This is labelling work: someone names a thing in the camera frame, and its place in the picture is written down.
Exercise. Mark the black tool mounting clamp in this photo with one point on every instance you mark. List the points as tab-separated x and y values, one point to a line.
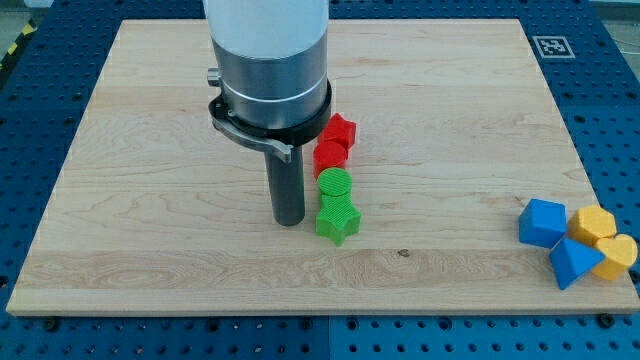
275	142

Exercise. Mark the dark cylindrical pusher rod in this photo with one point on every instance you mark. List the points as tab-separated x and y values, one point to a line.
286	187

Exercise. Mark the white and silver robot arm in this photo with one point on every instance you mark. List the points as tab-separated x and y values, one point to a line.
275	96

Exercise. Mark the red star block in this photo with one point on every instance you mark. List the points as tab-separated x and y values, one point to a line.
339	130

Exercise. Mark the green star block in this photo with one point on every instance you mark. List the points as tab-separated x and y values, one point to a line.
338	218

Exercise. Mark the blue triangle block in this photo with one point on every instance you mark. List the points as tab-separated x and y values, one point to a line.
571	260

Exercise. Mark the green cylinder block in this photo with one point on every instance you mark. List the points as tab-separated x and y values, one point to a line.
334	182

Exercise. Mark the red cylinder block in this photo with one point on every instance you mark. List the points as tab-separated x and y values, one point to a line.
328	154

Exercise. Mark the light wooden board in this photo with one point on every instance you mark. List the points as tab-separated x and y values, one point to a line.
157	214

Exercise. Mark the blue cube block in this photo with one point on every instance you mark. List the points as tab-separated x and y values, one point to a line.
542	223

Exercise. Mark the white fiducial marker tag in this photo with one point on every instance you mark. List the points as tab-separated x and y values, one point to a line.
553	47

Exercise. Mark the yellow hexagon block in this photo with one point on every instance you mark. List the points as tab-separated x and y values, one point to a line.
591	223

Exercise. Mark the yellow heart block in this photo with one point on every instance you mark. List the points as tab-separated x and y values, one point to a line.
620	253

